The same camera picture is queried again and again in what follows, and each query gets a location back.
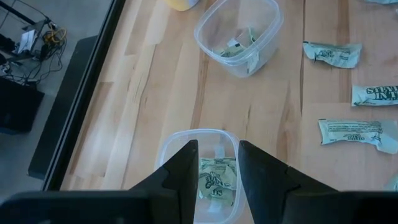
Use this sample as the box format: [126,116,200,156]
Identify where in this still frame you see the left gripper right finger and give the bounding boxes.
[238,139,398,224]

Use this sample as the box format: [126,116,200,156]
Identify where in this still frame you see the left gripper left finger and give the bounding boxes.
[0,139,200,224]

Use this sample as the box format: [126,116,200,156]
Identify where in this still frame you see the clear plastic container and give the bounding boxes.
[154,128,246,224]
[193,0,284,78]

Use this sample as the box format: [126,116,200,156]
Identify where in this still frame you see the black equipment case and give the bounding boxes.
[0,76,45,135]

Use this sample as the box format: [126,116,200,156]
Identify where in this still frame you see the black-legged workbench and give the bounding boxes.
[0,0,53,63]

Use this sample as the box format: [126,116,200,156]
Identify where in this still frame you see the black aluminium table frame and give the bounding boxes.
[42,0,127,191]

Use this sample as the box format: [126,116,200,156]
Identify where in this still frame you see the yellow mug white handle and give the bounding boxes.
[164,0,200,12]

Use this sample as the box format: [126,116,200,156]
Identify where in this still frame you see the yellow cable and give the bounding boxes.
[42,26,68,45]

